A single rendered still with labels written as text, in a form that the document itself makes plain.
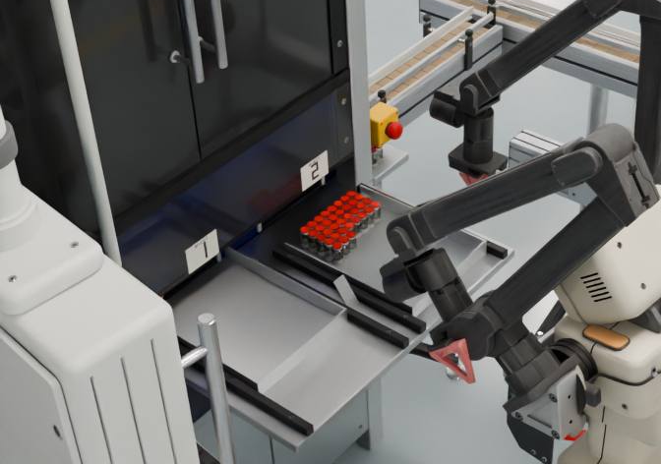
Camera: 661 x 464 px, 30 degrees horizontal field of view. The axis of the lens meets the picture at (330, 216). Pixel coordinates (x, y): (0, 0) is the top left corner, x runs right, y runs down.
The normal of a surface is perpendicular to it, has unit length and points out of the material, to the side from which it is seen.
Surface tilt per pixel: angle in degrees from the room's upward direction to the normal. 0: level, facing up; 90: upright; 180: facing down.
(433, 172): 0
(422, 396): 0
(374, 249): 0
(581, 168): 81
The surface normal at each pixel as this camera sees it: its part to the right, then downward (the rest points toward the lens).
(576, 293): -0.72, 0.46
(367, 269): -0.05, -0.79
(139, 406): 0.68, 0.42
